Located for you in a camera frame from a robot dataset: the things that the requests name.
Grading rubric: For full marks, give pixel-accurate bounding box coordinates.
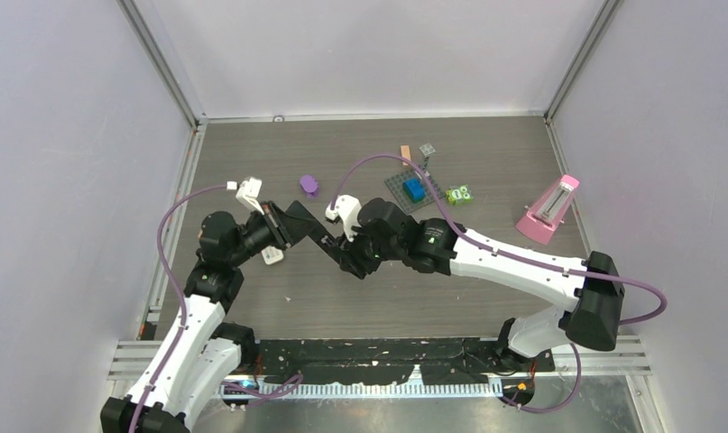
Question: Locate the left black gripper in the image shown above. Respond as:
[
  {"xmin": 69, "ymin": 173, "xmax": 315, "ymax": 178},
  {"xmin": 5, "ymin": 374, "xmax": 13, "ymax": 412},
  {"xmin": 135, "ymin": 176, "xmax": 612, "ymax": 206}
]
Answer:
[{"xmin": 228, "ymin": 200, "xmax": 317, "ymax": 267}]

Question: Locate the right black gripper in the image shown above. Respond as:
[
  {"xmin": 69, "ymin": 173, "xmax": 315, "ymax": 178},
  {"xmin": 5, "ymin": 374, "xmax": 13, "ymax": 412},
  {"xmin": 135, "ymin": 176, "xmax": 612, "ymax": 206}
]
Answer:
[{"xmin": 334, "ymin": 216, "xmax": 404, "ymax": 279}]

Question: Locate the beige remote control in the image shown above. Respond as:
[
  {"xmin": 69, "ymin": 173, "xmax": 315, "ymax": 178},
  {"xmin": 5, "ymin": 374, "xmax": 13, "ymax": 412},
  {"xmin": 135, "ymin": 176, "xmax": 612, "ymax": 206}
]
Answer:
[{"xmin": 261, "ymin": 246, "xmax": 284, "ymax": 266}]

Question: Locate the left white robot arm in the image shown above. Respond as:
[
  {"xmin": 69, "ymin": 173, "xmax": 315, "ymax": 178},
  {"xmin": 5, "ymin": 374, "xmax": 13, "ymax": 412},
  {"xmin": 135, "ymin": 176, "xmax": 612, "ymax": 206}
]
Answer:
[{"xmin": 100, "ymin": 201, "xmax": 321, "ymax": 432}]

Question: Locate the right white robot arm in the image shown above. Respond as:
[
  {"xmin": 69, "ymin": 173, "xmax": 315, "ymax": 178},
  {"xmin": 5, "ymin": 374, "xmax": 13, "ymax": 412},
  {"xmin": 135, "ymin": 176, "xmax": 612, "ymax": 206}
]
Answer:
[{"xmin": 325, "ymin": 196, "xmax": 624, "ymax": 371}]

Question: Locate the purple plastic toy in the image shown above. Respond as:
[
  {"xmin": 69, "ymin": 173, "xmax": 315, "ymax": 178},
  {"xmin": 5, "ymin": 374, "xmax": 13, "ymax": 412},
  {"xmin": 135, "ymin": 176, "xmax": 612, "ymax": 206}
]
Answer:
[{"xmin": 299, "ymin": 174, "xmax": 319, "ymax": 198}]

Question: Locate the grey lego baseplate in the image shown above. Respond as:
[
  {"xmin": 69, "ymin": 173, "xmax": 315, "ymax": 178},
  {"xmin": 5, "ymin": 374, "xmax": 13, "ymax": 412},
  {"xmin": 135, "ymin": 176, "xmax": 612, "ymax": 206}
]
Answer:
[{"xmin": 384, "ymin": 167, "xmax": 445, "ymax": 214}]

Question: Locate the blue lego brick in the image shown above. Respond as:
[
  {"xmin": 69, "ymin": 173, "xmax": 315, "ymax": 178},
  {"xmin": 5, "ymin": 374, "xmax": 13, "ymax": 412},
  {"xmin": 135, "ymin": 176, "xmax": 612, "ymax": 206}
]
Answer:
[{"xmin": 402, "ymin": 178, "xmax": 426, "ymax": 203}]

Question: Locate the orange wooden block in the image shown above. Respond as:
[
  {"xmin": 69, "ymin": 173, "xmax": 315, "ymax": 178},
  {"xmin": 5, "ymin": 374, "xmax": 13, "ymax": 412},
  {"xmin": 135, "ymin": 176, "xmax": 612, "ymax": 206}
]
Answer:
[{"xmin": 400, "ymin": 145, "xmax": 411, "ymax": 166}]

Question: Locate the green owl toy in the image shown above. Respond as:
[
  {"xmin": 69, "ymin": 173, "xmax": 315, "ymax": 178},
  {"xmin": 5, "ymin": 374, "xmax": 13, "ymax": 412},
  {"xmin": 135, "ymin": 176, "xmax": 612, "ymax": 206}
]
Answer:
[{"xmin": 445, "ymin": 184, "xmax": 474, "ymax": 206}]

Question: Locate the grey lego tower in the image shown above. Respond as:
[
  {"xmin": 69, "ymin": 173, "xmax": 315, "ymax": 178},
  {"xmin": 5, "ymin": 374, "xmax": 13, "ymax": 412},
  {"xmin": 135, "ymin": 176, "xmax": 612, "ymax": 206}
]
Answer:
[{"xmin": 419, "ymin": 143, "xmax": 436, "ymax": 172}]

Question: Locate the pink metronome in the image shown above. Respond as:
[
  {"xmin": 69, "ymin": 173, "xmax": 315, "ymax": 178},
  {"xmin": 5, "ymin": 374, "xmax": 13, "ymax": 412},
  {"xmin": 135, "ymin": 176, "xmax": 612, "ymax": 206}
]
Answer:
[{"xmin": 515, "ymin": 175, "xmax": 580, "ymax": 244}]

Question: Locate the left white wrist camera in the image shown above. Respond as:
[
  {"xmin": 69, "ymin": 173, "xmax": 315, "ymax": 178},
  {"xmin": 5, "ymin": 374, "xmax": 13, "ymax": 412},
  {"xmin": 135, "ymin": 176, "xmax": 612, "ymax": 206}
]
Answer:
[{"xmin": 226, "ymin": 177, "xmax": 264, "ymax": 215}]

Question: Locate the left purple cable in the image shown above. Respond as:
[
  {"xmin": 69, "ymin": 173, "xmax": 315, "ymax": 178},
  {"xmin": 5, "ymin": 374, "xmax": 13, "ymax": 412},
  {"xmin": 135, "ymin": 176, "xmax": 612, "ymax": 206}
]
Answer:
[{"xmin": 127, "ymin": 181, "xmax": 236, "ymax": 433}]

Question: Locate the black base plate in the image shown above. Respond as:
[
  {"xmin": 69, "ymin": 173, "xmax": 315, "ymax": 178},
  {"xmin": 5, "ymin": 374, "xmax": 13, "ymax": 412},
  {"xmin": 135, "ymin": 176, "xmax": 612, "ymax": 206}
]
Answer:
[{"xmin": 259, "ymin": 337, "xmax": 554, "ymax": 385}]

